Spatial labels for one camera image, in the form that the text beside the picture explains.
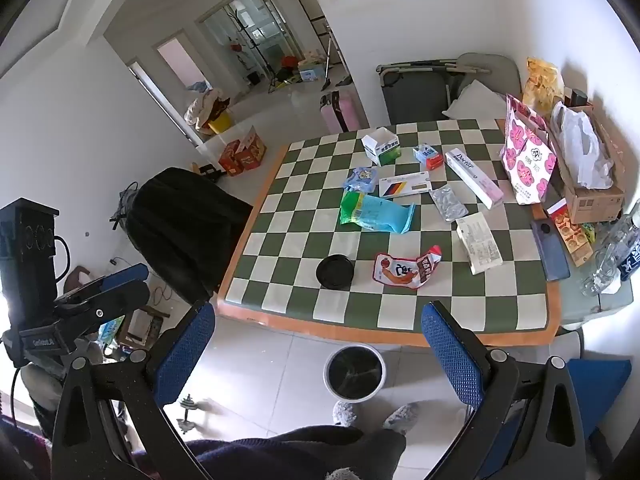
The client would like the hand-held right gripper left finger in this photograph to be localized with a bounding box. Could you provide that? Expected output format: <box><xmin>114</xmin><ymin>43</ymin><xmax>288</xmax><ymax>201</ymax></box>
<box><xmin>50</xmin><ymin>300</ymin><xmax>217</xmax><ymax>480</ymax></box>

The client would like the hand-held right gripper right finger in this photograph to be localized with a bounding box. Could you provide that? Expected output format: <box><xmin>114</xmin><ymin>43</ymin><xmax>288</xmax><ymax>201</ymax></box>
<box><xmin>420</xmin><ymin>301</ymin><xmax>588</xmax><ymax>480</ymax></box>

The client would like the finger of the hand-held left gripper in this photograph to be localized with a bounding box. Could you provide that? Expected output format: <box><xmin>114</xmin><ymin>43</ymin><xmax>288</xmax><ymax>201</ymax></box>
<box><xmin>75</xmin><ymin>262</ymin><xmax>150</xmax><ymax>297</ymax></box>
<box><xmin>54</xmin><ymin>280</ymin><xmax>151</xmax><ymax>335</ymax></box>

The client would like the white round trash bin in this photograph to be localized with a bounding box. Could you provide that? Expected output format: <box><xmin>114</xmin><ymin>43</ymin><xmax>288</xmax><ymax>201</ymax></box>
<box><xmin>324</xmin><ymin>344</ymin><xmax>387</xmax><ymax>402</ymax></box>

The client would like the silver blister pack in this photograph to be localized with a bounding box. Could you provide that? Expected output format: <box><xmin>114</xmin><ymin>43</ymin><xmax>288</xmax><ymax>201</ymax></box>
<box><xmin>430</xmin><ymin>184</ymin><xmax>469</xmax><ymax>223</ymax></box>

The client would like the white striped tablet box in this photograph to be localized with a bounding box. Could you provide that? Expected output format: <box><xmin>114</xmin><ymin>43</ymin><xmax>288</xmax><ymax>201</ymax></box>
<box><xmin>378</xmin><ymin>170</ymin><xmax>432</xmax><ymax>198</ymax></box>

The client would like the person's left hand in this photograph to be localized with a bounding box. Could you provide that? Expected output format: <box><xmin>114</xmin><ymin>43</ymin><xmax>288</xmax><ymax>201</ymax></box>
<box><xmin>22</xmin><ymin>360</ymin><xmax>67</xmax><ymax>412</ymax></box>

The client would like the open cardboard floor box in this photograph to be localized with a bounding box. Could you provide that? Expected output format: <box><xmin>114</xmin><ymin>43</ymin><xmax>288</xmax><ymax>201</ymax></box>
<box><xmin>117</xmin><ymin>305</ymin><xmax>166</xmax><ymax>356</ymax></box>

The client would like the small dumbbell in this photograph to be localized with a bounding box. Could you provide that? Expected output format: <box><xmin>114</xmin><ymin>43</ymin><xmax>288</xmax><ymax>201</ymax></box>
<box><xmin>177</xmin><ymin>394</ymin><xmax>213</xmax><ymax>436</ymax></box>

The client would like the black office chair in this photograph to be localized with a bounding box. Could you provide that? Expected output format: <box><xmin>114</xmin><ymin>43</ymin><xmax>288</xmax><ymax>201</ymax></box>
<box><xmin>124</xmin><ymin>166</ymin><xmax>253</xmax><ymax>306</ymax></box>

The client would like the grey fuzzy slipper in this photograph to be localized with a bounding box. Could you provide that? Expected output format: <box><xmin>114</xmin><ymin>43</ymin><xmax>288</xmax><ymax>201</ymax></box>
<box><xmin>382</xmin><ymin>402</ymin><xmax>418</xmax><ymax>431</ymax></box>
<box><xmin>332</xmin><ymin>400</ymin><xmax>366</xmax><ymax>428</ymax></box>

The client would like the red white snack packet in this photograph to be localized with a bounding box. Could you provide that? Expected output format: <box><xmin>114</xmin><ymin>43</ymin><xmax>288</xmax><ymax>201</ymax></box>
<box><xmin>372</xmin><ymin>245</ymin><xmax>443</xmax><ymax>292</ymax></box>

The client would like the white paper medicine box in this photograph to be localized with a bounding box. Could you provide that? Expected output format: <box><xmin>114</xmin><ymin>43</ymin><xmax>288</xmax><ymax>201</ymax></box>
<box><xmin>455</xmin><ymin>211</ymin><xmax>505</xmax><ymax>276</ymax></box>

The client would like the black round lid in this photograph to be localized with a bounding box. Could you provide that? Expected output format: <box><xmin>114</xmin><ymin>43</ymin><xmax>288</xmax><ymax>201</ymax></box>
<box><xmin>315</xmin><ymin>254</ymin><xmax>355</xmax><ymax>291</ymax></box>

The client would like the dark blue phone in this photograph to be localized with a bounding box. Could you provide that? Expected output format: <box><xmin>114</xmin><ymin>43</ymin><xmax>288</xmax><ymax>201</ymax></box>
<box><xmin>530</xmin><ymin>217</ymin><xmax>571</xmax><ymax>282</ymax></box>

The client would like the blue stool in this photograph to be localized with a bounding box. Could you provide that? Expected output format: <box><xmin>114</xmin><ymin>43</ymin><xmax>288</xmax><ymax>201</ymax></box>
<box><xmin>570</xmin><ymin>357</ymin><xmax>633</xmax><ymax>461</ymax></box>

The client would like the person's dark clothing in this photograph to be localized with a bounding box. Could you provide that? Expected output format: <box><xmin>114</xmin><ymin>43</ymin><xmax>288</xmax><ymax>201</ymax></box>
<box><xmin>130</xmin><ymin>425</ymin><xmax>406</xmax><ymax>480</ymax></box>

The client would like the red gift carton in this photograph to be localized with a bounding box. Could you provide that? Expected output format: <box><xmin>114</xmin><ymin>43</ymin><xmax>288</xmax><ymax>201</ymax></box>
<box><xmin>218</xmin><ymin>140</ymin><xmax>243</xmax><ymax>177</ymax></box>
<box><xmin>235</xmin><ymin>126</ymin><xmax>268</xmax><ymax>171</ymax></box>

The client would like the green blue plastic bag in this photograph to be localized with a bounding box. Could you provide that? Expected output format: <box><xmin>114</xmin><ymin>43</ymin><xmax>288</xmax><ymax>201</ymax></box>
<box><xmin>339</xmin><ymin>190</ymin><xmax>417</xmax><ymax>235</ymax></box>

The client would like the green checkered table mat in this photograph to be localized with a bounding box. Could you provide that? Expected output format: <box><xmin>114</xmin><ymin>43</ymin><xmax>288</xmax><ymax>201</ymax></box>
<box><xmin>217</xmin><ymin>117</ymin><xmax>563</xmax><ymax>348</ymax></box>

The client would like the orange printed box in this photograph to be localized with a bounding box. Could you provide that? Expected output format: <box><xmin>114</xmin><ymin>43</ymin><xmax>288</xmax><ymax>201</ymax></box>
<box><xmin>547</xmin><ymin>200</ymin><xmax>596</xmax><ymax>267</ymax></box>

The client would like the clear plastic bottle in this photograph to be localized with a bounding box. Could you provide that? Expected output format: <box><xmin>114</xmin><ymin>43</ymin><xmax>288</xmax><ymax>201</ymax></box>
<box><xmin>580</xmin><ymin>210</ymin><xmax>640</xmax><ymax>297</ymax></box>

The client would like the long white toothpaste box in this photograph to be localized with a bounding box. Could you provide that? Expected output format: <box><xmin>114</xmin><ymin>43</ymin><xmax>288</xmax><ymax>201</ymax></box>
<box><xmin>444</xmin><ymin>148</ymin><xmax>504</xmax><ymax>210</ymax></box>

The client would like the yellow bin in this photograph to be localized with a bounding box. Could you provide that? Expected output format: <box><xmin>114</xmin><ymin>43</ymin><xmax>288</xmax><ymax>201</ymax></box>
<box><xmin>207</xmin><ymin>110</ymin><xmax>234</xmax><ymax>135</ymax></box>

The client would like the beige bag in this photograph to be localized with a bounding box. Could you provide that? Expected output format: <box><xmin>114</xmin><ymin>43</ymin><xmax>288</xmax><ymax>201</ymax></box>
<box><xmin>184</xmin><ymin>87</ymin><xmax>231</xmax><ymax>131</ymax></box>

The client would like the small blue printed packet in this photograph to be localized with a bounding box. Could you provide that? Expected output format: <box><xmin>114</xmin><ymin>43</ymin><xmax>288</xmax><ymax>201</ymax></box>
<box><xmin>344</xmin><ymin>166</ymin><xmax>379</xmax><ymax>193</ymax></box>

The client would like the blue orange small carton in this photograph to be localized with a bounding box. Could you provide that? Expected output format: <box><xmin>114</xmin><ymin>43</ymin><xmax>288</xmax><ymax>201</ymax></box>
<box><xmin>412</xmin><ymin>143</ymin><xmax>445</xmax><ymax>171</ymax></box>

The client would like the blue label bottle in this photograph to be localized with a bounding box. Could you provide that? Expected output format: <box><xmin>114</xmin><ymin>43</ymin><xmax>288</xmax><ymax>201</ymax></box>
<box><xmin>617</xmin><ymin>230</ymin><xmax>640</xmax><ymax>281</ymax></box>

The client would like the pink flower paper bag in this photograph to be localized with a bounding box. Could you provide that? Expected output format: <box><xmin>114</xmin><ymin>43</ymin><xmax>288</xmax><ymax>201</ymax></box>
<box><xmin>502</xmin><ymin>94</ymin><xmax>558</xmax><ymax>206</ymax></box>

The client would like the brown cardboard box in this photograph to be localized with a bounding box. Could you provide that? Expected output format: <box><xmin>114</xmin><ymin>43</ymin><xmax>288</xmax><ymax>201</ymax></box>
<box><xmin>550</xmin><ymin>102</ymin><xmax>626</xmax><ymax>225</ymax></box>

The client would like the white green medicine box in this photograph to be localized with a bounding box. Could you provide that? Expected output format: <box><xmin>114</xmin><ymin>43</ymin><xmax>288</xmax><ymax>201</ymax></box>
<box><xmin>361</xmin><ymin>127</ymin><xmax>402</xmax><ymax>167</ymax></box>

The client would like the white plastic bag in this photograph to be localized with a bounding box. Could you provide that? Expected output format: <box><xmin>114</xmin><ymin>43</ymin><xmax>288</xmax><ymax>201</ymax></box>
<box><xmin>552</xmin><ymin>101</ymin><xmax>615</xmax><ymax>190</ymax></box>

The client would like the white pillow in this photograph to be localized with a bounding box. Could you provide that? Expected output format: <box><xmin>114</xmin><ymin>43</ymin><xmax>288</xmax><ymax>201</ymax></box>
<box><xmin>442</xmin><ymin>79</ymin><xmax>511</xmax><ymax>120</ymax></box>

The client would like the black coat rack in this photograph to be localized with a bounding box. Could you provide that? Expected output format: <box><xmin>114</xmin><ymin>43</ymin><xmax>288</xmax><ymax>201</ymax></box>
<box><xmin>227</xmin><ymin>2</ymin><xmax>281</xmax><ymax>91</ymax></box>

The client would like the grey folding bed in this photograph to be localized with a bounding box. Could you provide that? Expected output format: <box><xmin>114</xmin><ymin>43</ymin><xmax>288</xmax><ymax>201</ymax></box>
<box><xmin>376</xmin><ymin>59</ymin><xmax>481</xmax><ymax>125</ymax></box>

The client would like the pink suitcase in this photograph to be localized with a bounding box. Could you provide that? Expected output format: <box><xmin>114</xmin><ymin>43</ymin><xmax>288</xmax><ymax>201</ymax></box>
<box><xmin>320</xmin><ymin>90</ymin><xmax>368</xmax><ymax>133</ymax></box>

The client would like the yellow snack bag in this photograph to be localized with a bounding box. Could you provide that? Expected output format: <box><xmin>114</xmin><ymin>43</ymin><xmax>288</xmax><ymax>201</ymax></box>
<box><xmin>525</xmin><ymin>56</ymin><xmax>565</xmax><ymax>111</ymax></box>

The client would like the beige chair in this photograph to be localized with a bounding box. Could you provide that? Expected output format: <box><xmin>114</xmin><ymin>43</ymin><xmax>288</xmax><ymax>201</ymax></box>
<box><xmin>442</xmin><ymin>52</ymin><xmax>523</xmax><ymax>121</ymax></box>

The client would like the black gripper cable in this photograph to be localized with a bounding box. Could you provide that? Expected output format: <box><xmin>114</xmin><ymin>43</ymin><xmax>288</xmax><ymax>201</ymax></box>
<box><xmin>52</xmin><ymin>234</ymin><xmax>72</xmax><ymax>283</ymax></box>

